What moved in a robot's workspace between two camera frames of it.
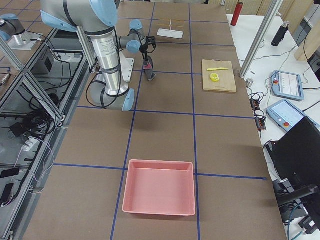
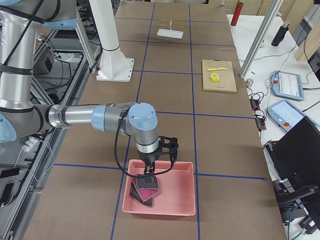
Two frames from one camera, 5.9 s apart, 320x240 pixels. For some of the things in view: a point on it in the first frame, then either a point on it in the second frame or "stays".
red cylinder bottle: (237, 13) stays
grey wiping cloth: (148, 65) -> (145, 188)
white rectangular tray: (170, 33) stays
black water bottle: (280, 34) stays
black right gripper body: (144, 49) -> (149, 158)
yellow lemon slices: (214, 77) stays
